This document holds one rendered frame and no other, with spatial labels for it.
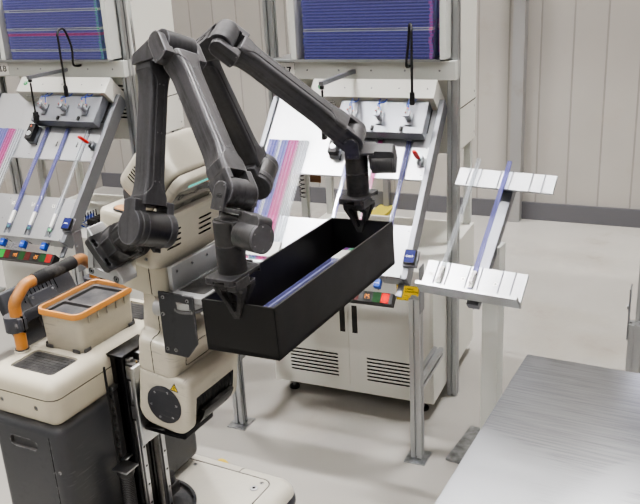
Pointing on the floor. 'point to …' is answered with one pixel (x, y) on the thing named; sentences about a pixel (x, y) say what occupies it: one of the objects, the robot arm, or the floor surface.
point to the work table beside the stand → (563, 439)
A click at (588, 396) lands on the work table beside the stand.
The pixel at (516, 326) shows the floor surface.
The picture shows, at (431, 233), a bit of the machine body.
